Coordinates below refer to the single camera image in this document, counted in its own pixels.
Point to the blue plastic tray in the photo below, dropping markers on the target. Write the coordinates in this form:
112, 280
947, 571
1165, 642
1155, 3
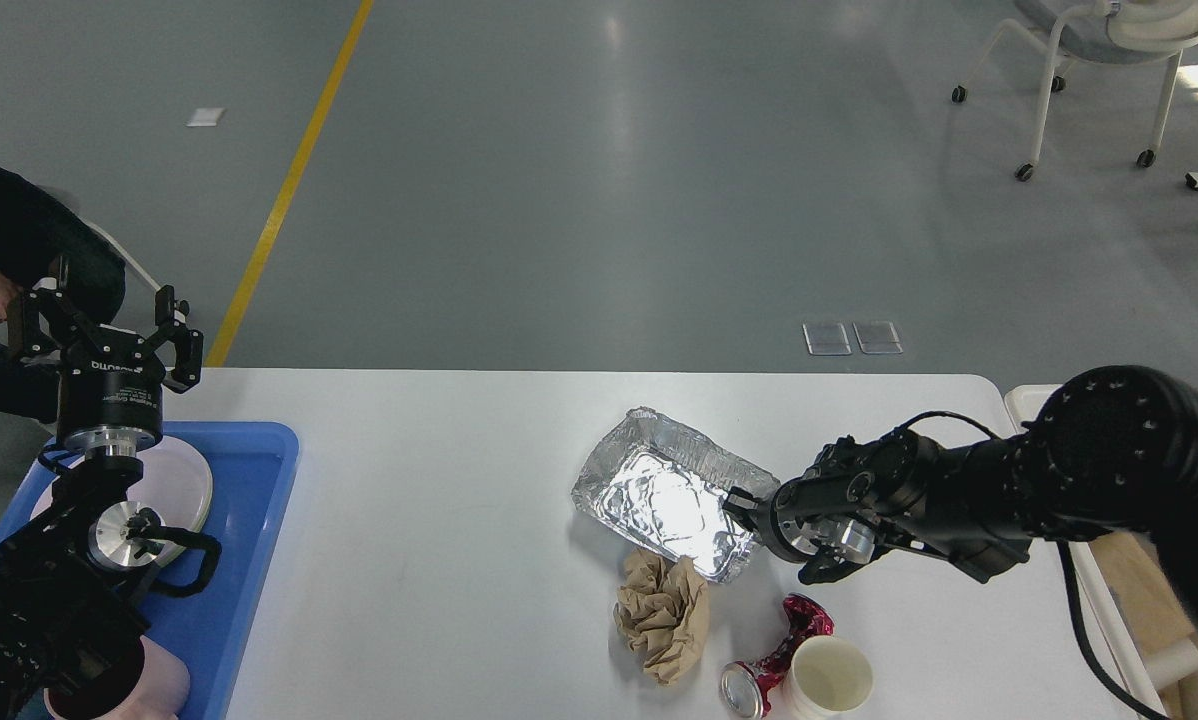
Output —
253, 466

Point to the clear floor plate right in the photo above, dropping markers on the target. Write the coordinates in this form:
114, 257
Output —
878, 338

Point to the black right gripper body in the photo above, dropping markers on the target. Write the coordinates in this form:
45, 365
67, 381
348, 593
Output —
820, 521

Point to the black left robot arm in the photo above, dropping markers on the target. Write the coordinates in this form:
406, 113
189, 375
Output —
71, 578

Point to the white office chair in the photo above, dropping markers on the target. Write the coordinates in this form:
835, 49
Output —
1108, 33

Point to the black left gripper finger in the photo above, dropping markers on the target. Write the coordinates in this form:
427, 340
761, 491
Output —
171, 317
46, 326

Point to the clear floor plate left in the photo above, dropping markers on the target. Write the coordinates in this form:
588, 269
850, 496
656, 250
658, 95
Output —
827, 339

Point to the brown paper bag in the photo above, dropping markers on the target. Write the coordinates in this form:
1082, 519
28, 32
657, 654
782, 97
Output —
1150, 608

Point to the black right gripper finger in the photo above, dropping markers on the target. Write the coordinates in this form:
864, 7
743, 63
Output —
828, 569
756, 514

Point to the crushed red soda can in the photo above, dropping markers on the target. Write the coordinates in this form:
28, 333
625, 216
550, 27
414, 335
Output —
747, 687

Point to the pink mug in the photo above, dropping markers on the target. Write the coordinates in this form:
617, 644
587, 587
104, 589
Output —
148, 683

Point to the brown paper ball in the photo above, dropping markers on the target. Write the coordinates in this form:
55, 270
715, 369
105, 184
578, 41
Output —
662, 612

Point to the clear floor plate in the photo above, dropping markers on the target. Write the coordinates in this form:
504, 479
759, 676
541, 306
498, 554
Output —
878, 338
827, 339

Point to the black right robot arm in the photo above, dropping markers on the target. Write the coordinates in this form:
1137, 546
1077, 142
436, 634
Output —
1115, 449

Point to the seated person in black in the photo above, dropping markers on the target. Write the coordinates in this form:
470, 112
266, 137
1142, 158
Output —
36, 233

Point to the white plastic bin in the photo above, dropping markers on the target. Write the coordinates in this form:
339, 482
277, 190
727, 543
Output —
1110, 636

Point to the aluminium foil tray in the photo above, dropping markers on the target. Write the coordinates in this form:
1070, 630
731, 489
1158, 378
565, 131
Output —
662, 485

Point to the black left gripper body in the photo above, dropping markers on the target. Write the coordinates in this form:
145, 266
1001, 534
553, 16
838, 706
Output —
108, 405

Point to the pink plate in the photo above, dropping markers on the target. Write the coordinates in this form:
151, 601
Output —
179, 490

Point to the white chair on left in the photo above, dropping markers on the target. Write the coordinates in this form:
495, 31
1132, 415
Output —
72, 203

